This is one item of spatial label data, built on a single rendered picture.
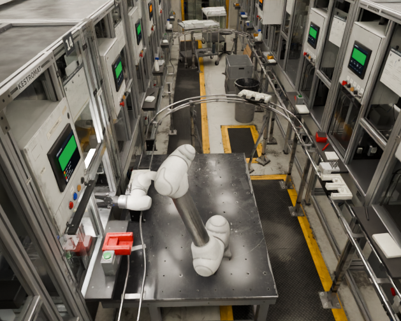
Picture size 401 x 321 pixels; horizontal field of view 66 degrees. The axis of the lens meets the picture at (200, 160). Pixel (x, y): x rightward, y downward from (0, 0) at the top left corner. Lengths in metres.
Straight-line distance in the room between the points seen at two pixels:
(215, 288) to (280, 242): 1.29
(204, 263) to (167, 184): 0.58
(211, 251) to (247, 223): 0.59
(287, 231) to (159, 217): 1.41
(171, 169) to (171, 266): 0.80
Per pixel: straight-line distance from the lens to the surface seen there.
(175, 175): 1.53
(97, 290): 1.84
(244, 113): 4.87
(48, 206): 1.37
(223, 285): 2.05
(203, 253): 1.85
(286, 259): 3.06
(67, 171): 1.46
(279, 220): 3.37
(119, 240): 2.00
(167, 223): 2.36
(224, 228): 1.99
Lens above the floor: 2.41
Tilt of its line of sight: 36 degrees down
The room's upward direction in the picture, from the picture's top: 1 degrees counter-clockwise
